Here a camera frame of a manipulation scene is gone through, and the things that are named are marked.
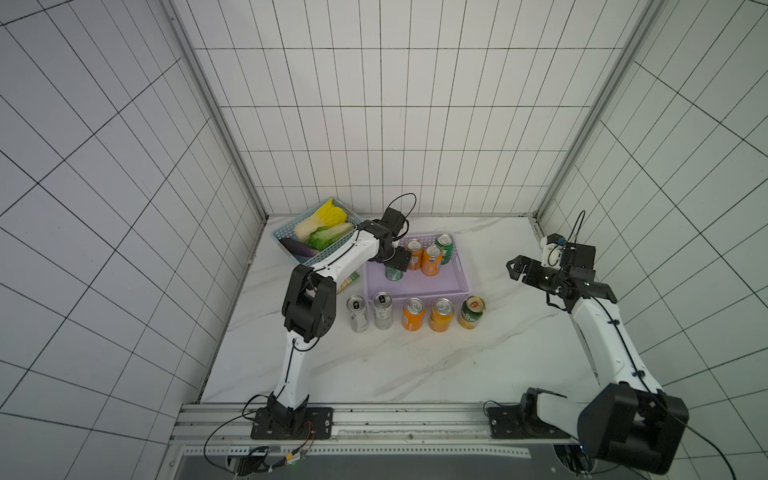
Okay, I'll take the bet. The orange Fanta can back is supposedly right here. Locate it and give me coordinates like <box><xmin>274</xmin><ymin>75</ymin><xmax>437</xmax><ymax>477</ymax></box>
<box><xmin>421</xmin><ymin>244</ymin><xmax>442</xmax><ymax>277</ymax></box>

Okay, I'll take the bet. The orange fanta can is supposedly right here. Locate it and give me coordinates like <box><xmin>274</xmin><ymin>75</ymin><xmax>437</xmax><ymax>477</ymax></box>
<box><xmin>421</xmin><ymin>244</ymin><xmax>442</xmax><ymax>277</ymax></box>
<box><xmin>402</xmin><ymin>298</ymin><xmax>425</xmax><ymax>332</ymax></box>

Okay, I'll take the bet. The tall silver can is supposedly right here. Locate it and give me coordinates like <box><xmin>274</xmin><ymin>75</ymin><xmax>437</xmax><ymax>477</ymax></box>
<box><xmin>373</xmin><ymin>292</ymin><xmax>393</xmax><ymax>330</ymax></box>

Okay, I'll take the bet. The green Sprite can back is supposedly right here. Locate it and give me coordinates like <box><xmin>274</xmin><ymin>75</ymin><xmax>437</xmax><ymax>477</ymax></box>
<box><xmin>435</xmin><ymin>233</ymin><xmax>454</xmax><ymax>265</ymax></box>

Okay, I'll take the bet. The green sprite can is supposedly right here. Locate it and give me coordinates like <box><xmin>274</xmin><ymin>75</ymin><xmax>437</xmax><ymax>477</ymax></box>
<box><xmin>435</xmin><ymin>233</ymin><xmax>454</xmax><ymax>265</ymax></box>
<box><xmin>385</xmin><ymin>266</ymin><xmax>404</xmax><ymax>281</ymax></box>

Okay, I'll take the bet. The orange Fanta can front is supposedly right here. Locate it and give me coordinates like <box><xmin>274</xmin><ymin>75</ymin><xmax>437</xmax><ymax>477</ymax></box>
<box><xmin>402</xmin><ymin>298</ymin><xmax>425</xmax><ymax>332</ymax></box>

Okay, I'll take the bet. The green gold-top can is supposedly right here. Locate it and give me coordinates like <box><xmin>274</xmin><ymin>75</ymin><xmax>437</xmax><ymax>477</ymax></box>
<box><xmin>458</xmin><ymin>295</ymin><xmax>486</xmax><ymax>330</ymax></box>

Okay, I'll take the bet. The small silver can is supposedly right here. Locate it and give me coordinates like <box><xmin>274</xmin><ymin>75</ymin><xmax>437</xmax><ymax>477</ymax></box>
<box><xmin>346</xmin><ymin>295</ymin><xmax>369</xmax><ymax>333</ymax></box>

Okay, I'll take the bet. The orange Schweppes can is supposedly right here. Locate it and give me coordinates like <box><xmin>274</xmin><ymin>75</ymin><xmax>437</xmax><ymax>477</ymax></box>
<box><xmin>429</xmin><ymin>298</ymin><xmax>455</xmax><ymax>333</ymax></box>

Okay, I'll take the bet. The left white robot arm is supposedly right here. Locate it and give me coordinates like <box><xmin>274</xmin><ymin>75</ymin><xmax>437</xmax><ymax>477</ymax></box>
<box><xmin>254</xmin><ymin>208</ymin><xmax>411</xmax><ymax>436</ymax></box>

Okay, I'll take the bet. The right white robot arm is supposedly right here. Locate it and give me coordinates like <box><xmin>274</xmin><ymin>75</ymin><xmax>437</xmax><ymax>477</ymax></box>
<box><xmin>506</xmin><ymin>242</ymin><xmax>689</xmax><ymax>475</ymax></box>

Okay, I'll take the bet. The purple plastic basket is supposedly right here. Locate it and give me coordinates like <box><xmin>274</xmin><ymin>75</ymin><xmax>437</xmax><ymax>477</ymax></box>
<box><xmin>362</xmin><ymin>231</ymin><xmax>472</xmax><ymax>311</ymax></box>

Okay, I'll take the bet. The blue plastic basket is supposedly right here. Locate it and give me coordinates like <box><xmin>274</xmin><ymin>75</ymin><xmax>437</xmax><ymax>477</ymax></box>
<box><xmin>271</xmin><ymin>197</ymin><xmax>363</xmax><ymax>266</ymax></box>

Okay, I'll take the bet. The green soup mix packet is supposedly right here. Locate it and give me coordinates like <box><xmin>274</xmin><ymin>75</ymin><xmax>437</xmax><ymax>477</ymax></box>
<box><xmin>337</xmin><ymin>271</ymin><xmax>360</xmax><ymax>293</ymax></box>

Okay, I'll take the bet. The green lettuce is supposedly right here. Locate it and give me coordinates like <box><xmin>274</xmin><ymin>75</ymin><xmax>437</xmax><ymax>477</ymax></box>
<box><xmin>307</xmin><ymin>222</ymin><xmax>355</xmax><ymax>252</ymax></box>

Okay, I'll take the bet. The yellow napa cabbage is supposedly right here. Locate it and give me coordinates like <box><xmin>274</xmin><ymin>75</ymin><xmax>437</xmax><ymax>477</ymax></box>
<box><xmin>294</xmin><ymin>199</ymin><xmax>347</xmax><ymax>242</ymax></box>

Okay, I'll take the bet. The purple eggplant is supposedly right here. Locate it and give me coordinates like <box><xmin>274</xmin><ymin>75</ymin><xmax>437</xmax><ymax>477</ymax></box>
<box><xmin>279</xmin><ymin>237</ymin><xmax>319</xmax><ymax>262</ymax></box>

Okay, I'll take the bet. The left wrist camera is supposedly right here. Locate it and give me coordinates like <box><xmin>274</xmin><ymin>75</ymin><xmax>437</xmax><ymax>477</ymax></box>
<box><xmin>381</xmin><ymin>207</ymin><xmax>406</xmax><ymax>237</ymax></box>

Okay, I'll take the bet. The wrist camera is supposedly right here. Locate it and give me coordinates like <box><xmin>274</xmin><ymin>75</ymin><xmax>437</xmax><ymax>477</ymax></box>
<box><xmin>544</xmin><ymin>233</ymin><xmax>566</xmax><ymax>246</ymax></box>
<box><xmin>381</xmin><ymin>207</ymin><xmax>406</xmax><ymax>237</ymax></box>

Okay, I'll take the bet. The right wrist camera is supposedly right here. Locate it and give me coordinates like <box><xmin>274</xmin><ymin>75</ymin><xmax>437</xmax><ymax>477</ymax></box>
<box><xmin>544</xmin><ymin>233</ymin><xmax>566</xmax><ymax>246</ymax></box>

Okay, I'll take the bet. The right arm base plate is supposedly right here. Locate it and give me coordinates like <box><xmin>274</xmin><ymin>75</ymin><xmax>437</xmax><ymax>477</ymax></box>
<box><xmin>484</xmin><ymin>404</ymin><xmax>571</xmax><ymax>441</ymax></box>

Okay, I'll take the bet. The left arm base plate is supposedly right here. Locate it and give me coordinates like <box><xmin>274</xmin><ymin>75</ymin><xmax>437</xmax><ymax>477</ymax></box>
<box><xmin>250</xmin><ymin>407</ymin><xmax>334</xmax><ymax>441</ymax></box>

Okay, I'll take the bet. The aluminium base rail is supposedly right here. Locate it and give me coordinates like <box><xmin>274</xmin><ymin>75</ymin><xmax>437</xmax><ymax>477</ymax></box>
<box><xmin>170</xmin><ymin>401</ymin><xmax>576</xmax><ymax>459</ymax></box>

